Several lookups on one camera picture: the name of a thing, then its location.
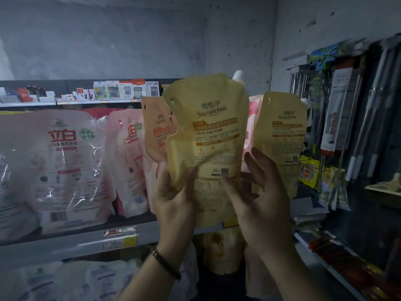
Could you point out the person's right hand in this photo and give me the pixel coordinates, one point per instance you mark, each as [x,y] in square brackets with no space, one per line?
[266,210]

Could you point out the person's left hand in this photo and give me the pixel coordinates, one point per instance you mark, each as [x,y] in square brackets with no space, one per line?
[175,210]

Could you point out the magenta Liby detergent pouch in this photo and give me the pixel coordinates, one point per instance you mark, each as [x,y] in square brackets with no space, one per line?
[128,172]

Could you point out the orange Snowroma pouch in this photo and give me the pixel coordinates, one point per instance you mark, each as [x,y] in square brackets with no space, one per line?
[250,272]

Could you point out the grey metal shelf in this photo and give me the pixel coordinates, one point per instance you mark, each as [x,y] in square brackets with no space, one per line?
[56,247]

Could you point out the dark aisle shelf unit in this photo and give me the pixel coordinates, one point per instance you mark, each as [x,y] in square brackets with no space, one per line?
[376,228]

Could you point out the dark background shelf unit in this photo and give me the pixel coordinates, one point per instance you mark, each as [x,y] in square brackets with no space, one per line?
[56,86]

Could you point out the stack of blue-white packets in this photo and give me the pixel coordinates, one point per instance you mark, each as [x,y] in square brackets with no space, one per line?
[307,210]

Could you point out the yellow hanging packets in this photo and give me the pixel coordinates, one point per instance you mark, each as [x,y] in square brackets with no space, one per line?
[310,172]

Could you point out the red-framed price tag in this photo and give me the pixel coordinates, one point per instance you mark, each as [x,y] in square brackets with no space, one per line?
[120,238]

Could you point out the row of red round packs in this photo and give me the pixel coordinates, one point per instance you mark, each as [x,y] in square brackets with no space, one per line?
[357,272]

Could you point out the row of small toiletry boxes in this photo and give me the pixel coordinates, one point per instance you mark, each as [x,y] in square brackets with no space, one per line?
[113,91]

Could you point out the hanging mops and brooms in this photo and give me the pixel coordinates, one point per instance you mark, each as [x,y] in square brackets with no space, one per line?
[376,109]

